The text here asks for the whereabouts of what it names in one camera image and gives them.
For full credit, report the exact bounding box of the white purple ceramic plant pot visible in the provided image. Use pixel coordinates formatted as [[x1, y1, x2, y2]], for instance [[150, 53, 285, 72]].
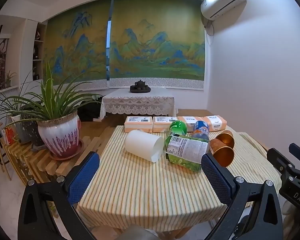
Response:
[[37, 112, 81, 157]]

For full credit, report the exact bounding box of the copper metal cup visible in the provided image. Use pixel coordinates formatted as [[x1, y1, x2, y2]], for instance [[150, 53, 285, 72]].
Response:
[[209, 139, 235, 167], [215, 130, 235, 148]]

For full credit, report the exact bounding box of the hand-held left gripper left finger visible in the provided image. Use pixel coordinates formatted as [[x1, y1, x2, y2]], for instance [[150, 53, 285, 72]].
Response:
[[17, 152, 100, 240]]

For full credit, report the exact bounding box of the orange tissue pack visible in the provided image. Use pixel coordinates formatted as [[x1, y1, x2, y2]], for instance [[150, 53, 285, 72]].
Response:
[[124, 116, 153, 133], [152, 116, 178, 133], [201, 115, 227, 132], [177, 116, 207, 130]]

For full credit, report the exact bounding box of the green striped leafy plant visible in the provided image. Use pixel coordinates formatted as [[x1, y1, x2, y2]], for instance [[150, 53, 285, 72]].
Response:
[[0, 60, 106, 130]]

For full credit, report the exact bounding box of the white toilet paper roll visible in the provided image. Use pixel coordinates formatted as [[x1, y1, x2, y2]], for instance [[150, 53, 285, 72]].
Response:
[[124, 129, 164, 163]]

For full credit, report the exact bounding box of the thin-leaved green plant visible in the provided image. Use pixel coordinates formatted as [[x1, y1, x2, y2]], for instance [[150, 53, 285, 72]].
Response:
[[0, 80, 40, 123]]

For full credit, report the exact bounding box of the brown pot saucer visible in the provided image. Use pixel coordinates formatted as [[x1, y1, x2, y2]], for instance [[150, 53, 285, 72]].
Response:
[[49, 139, 85, 161]]

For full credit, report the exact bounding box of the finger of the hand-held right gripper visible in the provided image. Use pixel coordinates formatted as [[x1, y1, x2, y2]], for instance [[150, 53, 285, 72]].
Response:
[[289, 143, 300, 163], [266, 148, 300, 180]]

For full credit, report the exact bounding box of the green labelled snack canister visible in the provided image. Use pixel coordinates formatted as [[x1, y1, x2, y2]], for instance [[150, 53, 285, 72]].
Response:
[[164, 134, 210, 172]]

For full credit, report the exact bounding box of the blue drink can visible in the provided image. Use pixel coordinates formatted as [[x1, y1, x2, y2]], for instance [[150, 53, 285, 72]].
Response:
[[191, 120, 210, 142]]

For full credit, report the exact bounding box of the yellow striped tablecloth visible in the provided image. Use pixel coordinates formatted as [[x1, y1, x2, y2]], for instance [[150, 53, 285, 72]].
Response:
[[76, 125, 283, 233]]

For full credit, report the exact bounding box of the wooden slat bench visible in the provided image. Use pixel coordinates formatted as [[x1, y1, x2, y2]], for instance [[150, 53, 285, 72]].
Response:
[[4, 126, 115, 183]]

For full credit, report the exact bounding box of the black bag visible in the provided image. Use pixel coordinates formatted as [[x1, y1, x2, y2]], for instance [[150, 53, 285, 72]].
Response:
[[77, 97, 103, 122]]

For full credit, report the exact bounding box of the grey plant pot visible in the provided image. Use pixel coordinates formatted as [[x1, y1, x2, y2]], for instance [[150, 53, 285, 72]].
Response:
[[11, 115, 26, 143]]

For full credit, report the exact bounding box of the white lace tablecloth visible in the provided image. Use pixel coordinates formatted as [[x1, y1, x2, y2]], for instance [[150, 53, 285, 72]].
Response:
[[100, 88, 178, 117]]

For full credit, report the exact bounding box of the small potted plant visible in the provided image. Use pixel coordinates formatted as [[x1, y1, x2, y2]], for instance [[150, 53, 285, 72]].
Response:
[[1, 70, 17, 88]]

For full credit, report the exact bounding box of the wide landscape painted blind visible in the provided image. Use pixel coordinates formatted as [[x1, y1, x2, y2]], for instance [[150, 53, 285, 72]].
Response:
[[109, 0, 206, 90]]

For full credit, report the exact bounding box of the dark speckled plant pot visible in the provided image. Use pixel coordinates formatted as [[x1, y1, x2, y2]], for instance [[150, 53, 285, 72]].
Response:
[[20, 110, 44, 147]]

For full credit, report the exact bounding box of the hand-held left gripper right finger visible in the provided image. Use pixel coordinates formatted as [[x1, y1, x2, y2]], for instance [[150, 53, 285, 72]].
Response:
[[201, 152, 284, 240]]

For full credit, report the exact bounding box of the white wall shelf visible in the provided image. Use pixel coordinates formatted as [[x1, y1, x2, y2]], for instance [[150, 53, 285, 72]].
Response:
[[31, 21, 47, 83]]

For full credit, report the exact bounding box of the narrow landscape painted blind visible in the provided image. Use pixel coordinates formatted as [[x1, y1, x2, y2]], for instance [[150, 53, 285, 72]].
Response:
[[44, 0, 113, 90]]

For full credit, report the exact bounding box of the green plastic bottle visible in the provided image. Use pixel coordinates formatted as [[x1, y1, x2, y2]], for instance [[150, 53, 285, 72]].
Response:
[[169, 120, 188, 140]]

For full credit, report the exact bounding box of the dark tea tray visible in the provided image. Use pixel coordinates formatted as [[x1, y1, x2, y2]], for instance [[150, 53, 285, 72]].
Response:
[[129, 85, 151, 93]]

